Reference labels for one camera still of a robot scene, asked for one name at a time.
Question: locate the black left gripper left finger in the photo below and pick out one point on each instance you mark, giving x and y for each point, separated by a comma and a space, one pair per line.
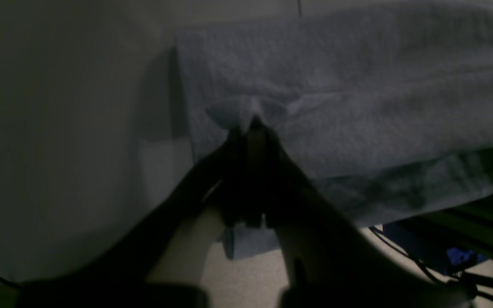
159, 262

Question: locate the grey T-shirt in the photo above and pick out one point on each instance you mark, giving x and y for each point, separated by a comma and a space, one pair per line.
386, 107

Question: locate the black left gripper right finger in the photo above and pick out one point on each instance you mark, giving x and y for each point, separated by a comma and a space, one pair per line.
329, 263

